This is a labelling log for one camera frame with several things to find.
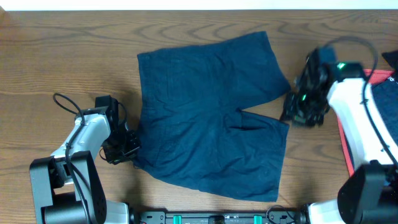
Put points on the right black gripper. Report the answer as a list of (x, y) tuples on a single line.
[(290, 112)]

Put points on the navy blue shorts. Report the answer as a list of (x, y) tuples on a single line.
[(196, 129)]

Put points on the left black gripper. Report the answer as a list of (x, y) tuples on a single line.
[(125, 148)]

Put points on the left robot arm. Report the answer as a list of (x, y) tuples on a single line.
[(66, 187)]

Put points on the black garment at edge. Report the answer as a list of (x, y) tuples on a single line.
[(391, 58)]

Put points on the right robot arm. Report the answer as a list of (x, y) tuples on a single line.
[(370, 194)]

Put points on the black mounting rail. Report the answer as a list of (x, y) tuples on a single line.
[(275, 214)]

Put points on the red cloth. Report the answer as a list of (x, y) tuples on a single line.
[(378, 77)]

